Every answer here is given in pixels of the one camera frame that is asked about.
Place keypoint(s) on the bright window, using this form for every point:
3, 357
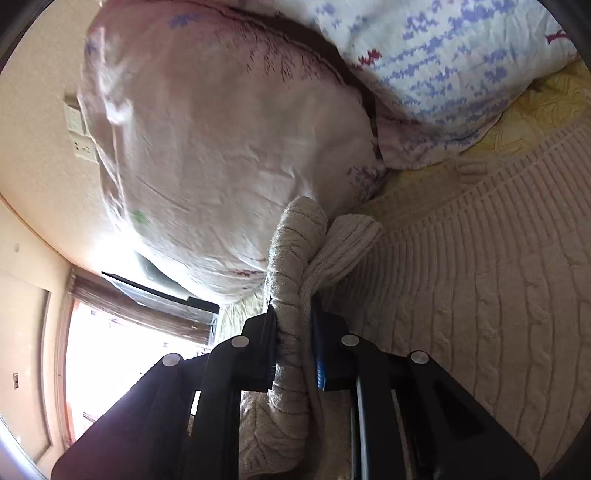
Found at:
120, 369

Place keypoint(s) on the white wall socket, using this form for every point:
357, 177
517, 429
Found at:
84, 146

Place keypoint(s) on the pink floral pillow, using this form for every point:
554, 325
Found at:
221, 152

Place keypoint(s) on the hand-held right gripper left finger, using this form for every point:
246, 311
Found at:
261, 344

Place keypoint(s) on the dark flat screen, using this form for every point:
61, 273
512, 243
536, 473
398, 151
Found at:
161, 295

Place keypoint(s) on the beige panelled door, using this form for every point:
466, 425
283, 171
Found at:
23, 369

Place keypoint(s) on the brown striped curtain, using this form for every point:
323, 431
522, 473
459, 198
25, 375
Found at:
138, 309

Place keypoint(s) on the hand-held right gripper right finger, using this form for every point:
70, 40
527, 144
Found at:
330, 350

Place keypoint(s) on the white wall switch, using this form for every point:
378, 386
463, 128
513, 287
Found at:
75, 114

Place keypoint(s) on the white blue floral pillow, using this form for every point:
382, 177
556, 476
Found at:
443, 64

